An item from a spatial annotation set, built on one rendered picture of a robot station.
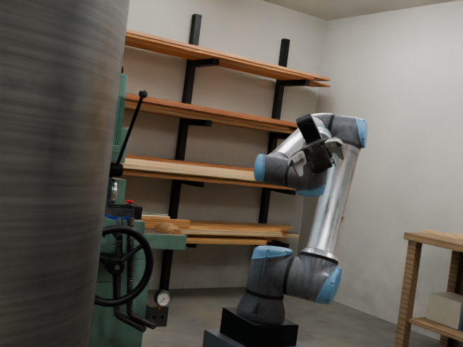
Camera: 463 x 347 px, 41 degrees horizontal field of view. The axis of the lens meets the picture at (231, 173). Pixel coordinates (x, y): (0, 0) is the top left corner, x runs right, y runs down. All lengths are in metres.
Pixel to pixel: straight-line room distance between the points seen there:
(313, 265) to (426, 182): 3.07
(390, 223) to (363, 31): 1.83
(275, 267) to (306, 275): 0.12
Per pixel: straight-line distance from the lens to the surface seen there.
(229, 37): 5.64
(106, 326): 2.44
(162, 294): 2.42
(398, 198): 5.43
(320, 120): 2.42
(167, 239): 2.45
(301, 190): 1.93
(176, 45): 4.75
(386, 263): 5.50
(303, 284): 2.29
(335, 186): 2.36
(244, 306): 2.36
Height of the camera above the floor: 1.25
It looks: 2 degrees down
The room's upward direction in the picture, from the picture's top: 7 degrees clockwise
